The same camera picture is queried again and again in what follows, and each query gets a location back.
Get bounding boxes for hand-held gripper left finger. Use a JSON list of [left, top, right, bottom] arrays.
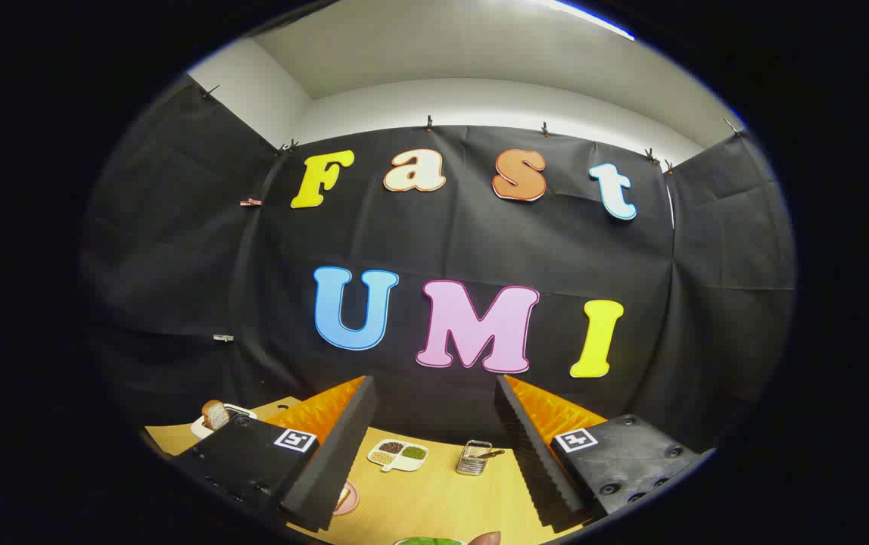
[[170, 375, 378, 533]]

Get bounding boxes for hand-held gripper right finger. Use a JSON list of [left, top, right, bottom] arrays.
[[495, 374, 708, 531]]

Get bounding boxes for pink plate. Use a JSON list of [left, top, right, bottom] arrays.
[[332, 481, 360, 517]]

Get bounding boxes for white divided dish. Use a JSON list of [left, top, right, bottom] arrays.
[[367, 439, 429, 473]]

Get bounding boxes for white toaster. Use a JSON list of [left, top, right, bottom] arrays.
[[191, 403, 257, 440]]

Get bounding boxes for black backdrop cloth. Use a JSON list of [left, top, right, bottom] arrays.
[[79, 76, 797, 455]]

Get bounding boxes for metal wire holder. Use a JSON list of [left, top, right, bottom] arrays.
[[456, 440, 493, 476]]

